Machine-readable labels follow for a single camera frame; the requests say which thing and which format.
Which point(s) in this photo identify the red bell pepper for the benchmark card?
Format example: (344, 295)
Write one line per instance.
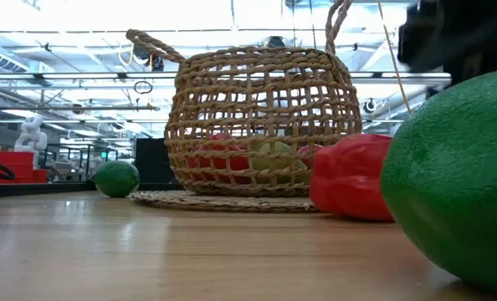
(349, 180)

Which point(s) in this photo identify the yellow-green pear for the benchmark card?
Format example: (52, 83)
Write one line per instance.
(275, 148)

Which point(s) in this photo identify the dark red round fruit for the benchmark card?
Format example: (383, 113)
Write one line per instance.
(221, 164)

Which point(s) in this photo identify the round black fixture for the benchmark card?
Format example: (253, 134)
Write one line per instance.
(370, 106)

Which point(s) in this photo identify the large green lime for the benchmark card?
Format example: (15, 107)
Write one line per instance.
(462, 188)

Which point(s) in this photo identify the round woven placemat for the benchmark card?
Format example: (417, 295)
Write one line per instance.
(215, 202)

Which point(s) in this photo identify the dark ceiling device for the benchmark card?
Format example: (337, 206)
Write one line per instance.
(154, 62)

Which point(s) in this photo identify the black computer with blue light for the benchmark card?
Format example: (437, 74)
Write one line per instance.
(152, 161)

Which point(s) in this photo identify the small green lime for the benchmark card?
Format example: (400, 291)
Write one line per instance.
(116, 180)

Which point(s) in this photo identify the white robot figure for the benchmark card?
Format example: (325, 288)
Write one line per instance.
(31, 134)

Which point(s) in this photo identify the stack of red bins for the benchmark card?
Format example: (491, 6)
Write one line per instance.
(18, 161)

